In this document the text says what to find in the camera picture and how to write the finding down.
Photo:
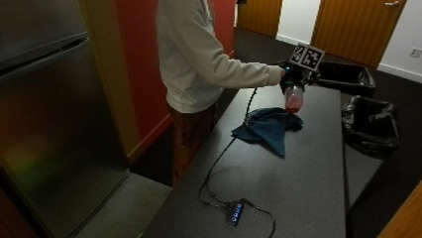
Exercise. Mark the stainless steel refrigerator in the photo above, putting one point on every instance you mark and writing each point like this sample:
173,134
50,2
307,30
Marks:
48,125

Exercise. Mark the black lined waste bin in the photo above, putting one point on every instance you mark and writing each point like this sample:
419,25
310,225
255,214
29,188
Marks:
347,76
370,124

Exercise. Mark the black hub with blue lights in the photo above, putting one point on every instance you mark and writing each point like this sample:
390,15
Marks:
234,213

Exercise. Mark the white wall socket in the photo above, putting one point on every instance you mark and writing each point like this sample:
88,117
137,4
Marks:
415,52

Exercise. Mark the dark blue cloth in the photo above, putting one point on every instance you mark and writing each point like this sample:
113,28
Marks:
266,127

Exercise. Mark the white marker cube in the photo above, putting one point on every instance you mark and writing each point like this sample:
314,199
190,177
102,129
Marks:
307,57

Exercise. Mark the pink spray bottle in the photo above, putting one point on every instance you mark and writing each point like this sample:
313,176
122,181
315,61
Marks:
293,97

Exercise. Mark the the person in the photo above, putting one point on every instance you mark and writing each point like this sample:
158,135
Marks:
193,59

